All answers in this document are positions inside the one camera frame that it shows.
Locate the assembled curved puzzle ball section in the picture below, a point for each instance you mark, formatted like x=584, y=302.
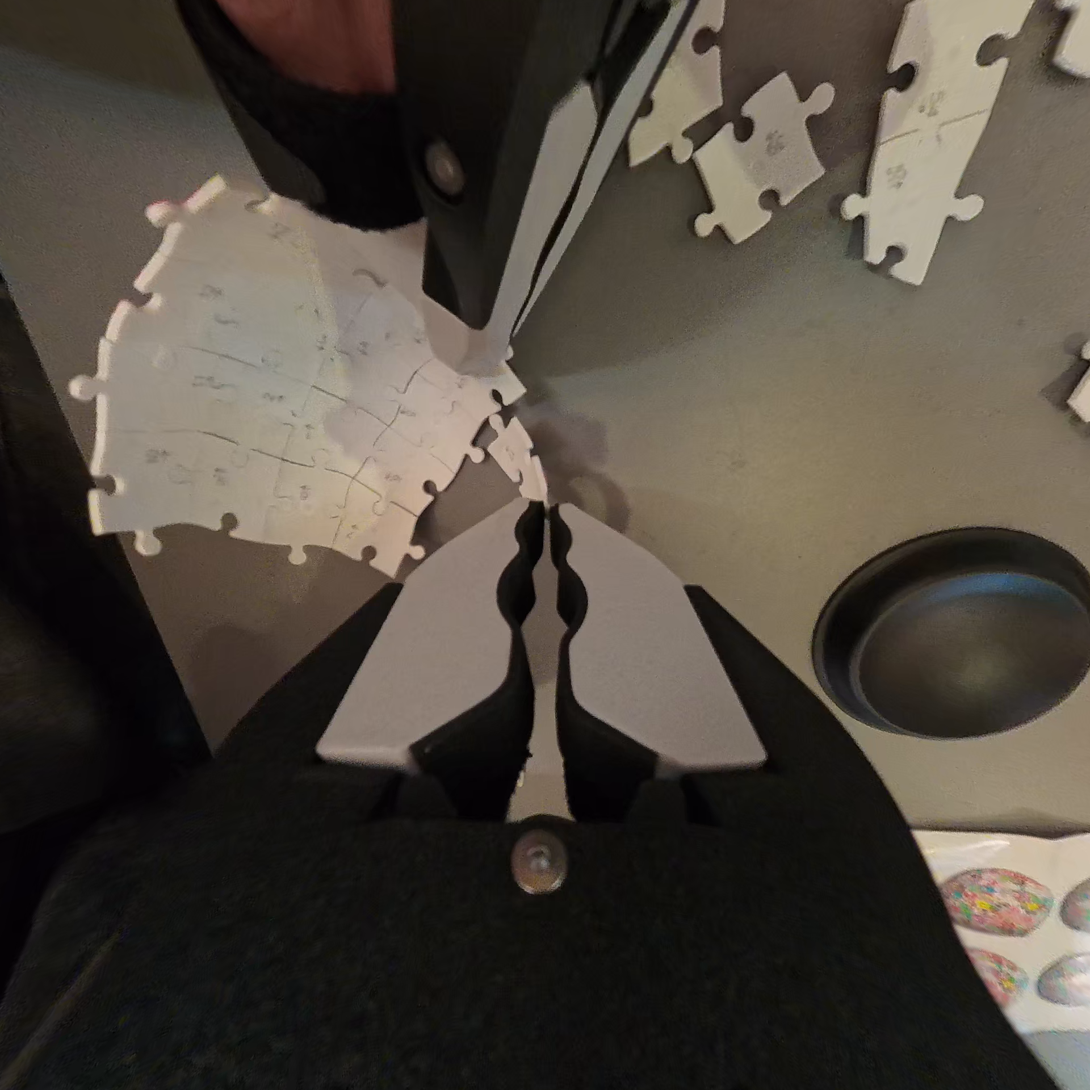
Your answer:
x=255, y=383

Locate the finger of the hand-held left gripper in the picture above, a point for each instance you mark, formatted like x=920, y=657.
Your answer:
x=613, y=136
x=562, y=153

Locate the single white puzzle piece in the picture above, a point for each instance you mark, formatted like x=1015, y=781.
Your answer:
x=515, y=451

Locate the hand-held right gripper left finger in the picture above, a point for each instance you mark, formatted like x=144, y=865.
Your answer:
x=443, y=664

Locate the joined white puzzle strip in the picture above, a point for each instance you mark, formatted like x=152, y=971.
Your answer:
x=1081, y=383

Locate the person's dark trousers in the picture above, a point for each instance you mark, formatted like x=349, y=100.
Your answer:
x=68, y=596

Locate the pile of white puzzle pieces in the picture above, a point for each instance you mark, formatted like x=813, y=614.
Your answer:
x=766, y=153

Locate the black round puzzle stand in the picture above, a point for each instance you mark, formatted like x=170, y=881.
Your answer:
x=954, y=639

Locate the white paper instruction sheet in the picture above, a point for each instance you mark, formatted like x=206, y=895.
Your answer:
x=1005, y=920

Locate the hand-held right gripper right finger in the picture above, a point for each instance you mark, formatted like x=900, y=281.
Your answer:
x=656, y=673

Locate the person's left hand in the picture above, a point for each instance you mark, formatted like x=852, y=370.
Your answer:
x=323, y=34

